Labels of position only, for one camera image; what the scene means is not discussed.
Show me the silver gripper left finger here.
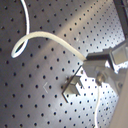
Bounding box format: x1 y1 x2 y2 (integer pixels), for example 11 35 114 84
82 60 126 95

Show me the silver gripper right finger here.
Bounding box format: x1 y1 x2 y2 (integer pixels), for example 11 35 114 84
87 48 112 61

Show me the white cable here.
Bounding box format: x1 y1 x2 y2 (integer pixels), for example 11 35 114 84
10 0 88 63

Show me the metal cable clip bracket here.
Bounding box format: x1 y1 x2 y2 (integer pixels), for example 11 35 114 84
62 66 86 103

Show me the thin white wire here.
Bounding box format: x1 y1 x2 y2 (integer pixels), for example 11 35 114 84
93 84 102 128

